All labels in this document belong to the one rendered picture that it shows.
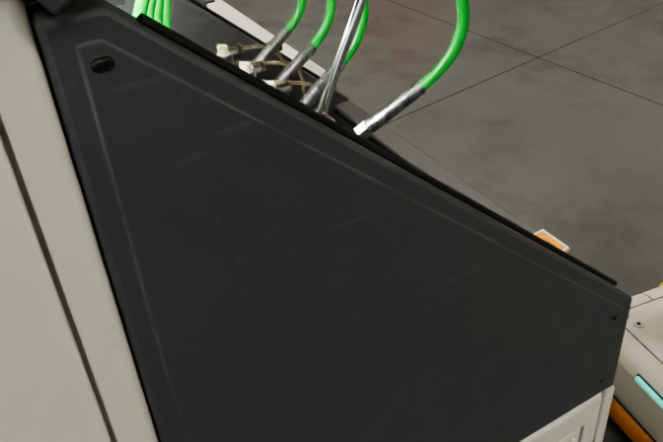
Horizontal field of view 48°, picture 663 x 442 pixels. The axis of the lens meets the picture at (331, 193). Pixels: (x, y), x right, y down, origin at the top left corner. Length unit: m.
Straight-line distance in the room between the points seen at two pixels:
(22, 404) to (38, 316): 0.07
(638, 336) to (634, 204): 1.00
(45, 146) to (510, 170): 2.58
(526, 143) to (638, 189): 0.49
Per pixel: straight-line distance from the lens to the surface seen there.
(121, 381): 0.58
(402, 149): 1.23
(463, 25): 0.86
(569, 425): 1.07
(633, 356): 1.88
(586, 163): 3.04
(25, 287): 0.51
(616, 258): 2.58
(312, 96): 1.05
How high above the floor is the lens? 1.59
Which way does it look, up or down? 34 degrees down
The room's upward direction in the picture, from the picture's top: 4 degrees counter-clockwise
